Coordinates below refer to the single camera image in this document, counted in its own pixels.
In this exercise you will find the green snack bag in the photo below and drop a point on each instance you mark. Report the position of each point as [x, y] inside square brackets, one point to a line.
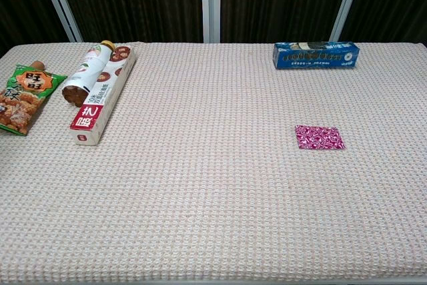
[23, 98]

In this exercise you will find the long white red box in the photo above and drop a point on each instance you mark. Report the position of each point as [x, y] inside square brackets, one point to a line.
[100, 111]

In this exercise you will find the beige woven tablecloth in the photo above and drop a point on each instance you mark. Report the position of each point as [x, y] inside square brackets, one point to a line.
[213, 181]

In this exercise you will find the white drink bottle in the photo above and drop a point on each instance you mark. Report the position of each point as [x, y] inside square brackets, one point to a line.
[88, 71]

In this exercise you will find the blue cookie box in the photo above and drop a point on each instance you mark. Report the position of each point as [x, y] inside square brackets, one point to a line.
[317, 59]

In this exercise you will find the pink patterned sachet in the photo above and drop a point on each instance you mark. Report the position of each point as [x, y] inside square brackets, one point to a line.
[318, 137]

